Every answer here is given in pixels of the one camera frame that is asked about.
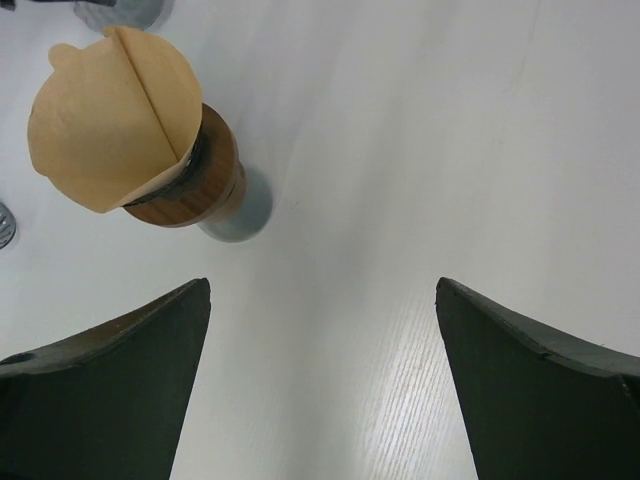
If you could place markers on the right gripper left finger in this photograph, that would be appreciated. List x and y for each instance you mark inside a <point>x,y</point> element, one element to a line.
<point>109,402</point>

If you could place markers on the blue glass dripper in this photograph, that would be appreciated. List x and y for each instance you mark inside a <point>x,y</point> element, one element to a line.
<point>190,177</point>

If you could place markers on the grey glass dripper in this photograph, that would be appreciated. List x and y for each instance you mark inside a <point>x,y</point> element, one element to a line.
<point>8,226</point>

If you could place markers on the brown paper coffee filter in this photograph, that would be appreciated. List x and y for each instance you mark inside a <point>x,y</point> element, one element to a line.
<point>115,120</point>

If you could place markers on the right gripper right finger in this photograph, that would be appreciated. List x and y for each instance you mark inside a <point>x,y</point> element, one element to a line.
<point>537,403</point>

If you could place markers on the clear glass pitcher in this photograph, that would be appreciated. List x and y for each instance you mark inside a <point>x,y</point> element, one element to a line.
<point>140,14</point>

